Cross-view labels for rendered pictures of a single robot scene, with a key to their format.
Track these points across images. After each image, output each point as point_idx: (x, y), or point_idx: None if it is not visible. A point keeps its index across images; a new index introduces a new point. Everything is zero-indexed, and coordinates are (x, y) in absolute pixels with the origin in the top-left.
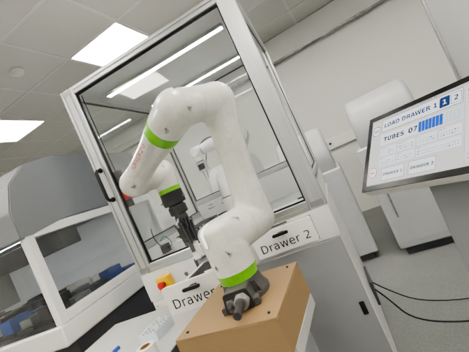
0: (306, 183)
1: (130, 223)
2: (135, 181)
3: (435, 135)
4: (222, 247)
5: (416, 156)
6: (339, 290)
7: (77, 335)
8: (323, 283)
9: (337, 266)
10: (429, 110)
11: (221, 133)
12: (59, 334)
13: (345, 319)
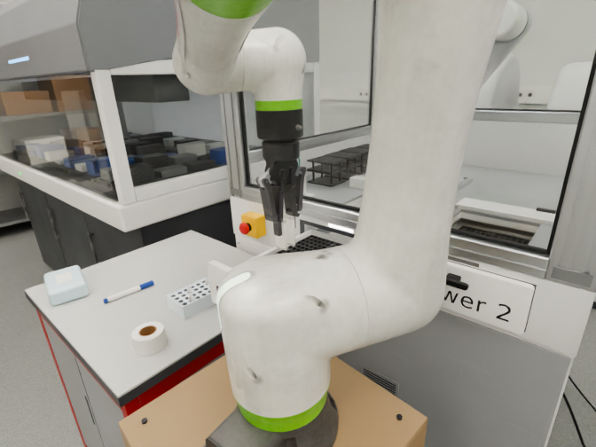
0: (582, 228)
1: (237, 116)
2: (187, 65)
3: None
4: (247, 357)
5: None
6: (496, 414)
7: (141, 223)
8: (474, 388)
9: (521, 388)
10: None
11: (407, 31)
12: (118, 214)
13: (474, 446)
